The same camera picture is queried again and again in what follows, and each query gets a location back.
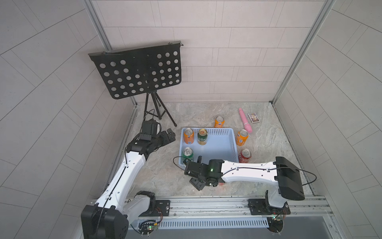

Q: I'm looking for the orange Fanta can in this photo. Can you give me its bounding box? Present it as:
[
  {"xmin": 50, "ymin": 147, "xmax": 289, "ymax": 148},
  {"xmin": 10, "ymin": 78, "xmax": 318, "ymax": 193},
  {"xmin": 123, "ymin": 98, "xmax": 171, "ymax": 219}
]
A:
[
  {"xmin": 236, "ymin": 129, "xmax": 249, "ymax": 146},
  {"xmin": 214, "ymin": 116, "xmax": 225, "ymax": 128}
]

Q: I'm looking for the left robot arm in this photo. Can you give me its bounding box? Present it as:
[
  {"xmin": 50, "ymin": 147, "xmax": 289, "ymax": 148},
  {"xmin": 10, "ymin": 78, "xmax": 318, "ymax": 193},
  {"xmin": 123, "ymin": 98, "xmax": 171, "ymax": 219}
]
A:
[{"xmin": 81, "ymin": 129, "xmax": 176, "ymax": 239}]

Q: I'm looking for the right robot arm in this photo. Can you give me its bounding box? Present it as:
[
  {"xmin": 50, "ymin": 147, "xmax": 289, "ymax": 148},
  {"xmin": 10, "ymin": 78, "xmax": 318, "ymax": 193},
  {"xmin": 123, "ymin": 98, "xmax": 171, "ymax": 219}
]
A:
[{"xmin": 184, "ymin": 156, "xmax": 305, "ymax": 208}]

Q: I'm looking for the light blue plastic basket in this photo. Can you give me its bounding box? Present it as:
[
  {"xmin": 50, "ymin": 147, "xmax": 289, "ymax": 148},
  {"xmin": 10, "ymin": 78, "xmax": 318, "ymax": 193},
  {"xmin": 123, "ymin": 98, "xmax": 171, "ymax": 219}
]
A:
[{"xmin": 179, "ymin": 127, "xmax": 239, "ymax": 164}]

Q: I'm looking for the green Sprite can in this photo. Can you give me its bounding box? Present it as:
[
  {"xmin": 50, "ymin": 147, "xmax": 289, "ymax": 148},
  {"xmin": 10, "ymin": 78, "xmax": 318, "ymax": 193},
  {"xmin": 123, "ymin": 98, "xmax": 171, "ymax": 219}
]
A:
[{"xmin": 181, "ymin": 147, "xmax": 194, "ymax": 164}]

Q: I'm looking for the orange soda can back-left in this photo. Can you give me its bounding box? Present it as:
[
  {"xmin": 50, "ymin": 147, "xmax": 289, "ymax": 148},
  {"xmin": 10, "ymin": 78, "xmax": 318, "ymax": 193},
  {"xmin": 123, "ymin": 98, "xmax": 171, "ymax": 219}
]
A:
[{"xmin": 183, "ymin": 128, "xmax": 194, "ymax": 144}]

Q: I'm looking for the green gold-top tea can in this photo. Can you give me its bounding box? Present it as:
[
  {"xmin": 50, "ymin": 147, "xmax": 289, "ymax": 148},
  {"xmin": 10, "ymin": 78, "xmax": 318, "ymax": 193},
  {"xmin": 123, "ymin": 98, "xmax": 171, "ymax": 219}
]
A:
[{"xmin": 198, "ymin": 128, "xmax": 208, "ymax": 145}]

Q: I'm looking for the left circuit board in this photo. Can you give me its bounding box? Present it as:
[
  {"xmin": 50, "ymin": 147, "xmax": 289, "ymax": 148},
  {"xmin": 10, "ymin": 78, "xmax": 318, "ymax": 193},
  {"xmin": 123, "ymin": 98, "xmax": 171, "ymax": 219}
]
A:
[{"xmin": 138, "ymin": 220, "xmax": 159, "ymax": 237}]

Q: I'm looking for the circuit board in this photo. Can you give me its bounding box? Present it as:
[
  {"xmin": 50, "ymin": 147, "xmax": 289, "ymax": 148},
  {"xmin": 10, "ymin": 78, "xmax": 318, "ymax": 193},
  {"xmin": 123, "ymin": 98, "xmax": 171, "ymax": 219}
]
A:
[
  {"xmin": 267, "ymin": 217, "xmax": 284, "ymax": 234},
  {"xmin": 138, "ymin": 220, "xmax": 159, "ymax": 237}
]

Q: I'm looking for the pink foam cylinder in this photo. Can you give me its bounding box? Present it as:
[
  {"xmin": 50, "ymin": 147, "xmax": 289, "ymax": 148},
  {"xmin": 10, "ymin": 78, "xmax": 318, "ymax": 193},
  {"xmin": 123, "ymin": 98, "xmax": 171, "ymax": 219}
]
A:
[{"xmin": 239, "ymin": 108, "xmax": 253, "ymax": 133}]

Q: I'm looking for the black perforated music stand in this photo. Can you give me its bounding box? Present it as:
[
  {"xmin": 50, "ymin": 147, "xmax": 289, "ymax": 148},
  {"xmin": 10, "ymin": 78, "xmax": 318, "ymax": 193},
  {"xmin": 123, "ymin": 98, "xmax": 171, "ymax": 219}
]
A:
[{"xmin": 89, "ymin": 41, "xmax": 183, "ymax": 120}]

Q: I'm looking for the small playing card box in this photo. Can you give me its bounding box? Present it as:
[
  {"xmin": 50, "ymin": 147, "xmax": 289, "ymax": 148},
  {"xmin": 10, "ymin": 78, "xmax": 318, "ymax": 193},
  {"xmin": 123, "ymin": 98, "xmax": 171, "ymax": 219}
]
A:
[{"xmin": 248, "ymin": 113, "xmax": 260, "ymax": 123}]

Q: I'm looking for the right circuit board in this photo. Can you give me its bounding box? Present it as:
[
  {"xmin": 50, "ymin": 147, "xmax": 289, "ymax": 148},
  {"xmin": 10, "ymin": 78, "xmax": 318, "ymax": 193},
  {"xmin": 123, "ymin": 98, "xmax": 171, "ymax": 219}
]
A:
[{"xmin": 267, "ymin": 217, "xmax": 284, "ymax": 234}]

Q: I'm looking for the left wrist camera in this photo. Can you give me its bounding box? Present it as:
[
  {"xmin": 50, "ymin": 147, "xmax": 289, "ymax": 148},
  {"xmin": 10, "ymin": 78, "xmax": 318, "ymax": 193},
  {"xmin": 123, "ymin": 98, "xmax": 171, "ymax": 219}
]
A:
[{"xmin": 139, "ymin": 119, "xmax": 159, "ymax": 141}]

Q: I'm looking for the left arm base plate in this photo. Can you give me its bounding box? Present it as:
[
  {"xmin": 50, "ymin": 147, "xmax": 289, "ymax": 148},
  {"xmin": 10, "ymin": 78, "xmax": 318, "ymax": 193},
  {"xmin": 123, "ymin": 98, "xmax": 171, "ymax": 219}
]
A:
[{"xmin": 140, "ymin": 200, "xmax": 171, "ymax": 217}]

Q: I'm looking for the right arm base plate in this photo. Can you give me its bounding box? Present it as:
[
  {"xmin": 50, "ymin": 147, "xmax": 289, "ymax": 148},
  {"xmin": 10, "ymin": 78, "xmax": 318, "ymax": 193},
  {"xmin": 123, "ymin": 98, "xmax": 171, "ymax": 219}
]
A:
[{"xmin": 248, "ymin": 199, "xmax": 290, "ymax": 216}]

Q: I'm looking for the aluminium mounting rail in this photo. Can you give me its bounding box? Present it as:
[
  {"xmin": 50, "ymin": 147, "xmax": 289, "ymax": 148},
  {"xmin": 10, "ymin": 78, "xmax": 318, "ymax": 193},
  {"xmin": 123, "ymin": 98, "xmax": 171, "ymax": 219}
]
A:
[{"xmin": 132, "ymin": 196, "xmax": 333, "ymax": 226}]

